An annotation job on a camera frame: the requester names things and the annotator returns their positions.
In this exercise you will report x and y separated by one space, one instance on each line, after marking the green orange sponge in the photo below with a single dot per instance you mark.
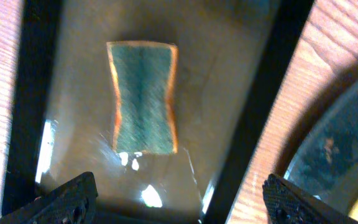
143 77

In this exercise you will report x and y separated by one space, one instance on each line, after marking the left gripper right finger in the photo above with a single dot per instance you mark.
288 204

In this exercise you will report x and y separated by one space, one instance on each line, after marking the black rectangular water tray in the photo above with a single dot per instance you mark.
232 56

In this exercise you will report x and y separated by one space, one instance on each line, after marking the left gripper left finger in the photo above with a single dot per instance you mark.
73 202

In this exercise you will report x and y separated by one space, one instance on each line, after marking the round black tray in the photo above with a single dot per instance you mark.
326 163

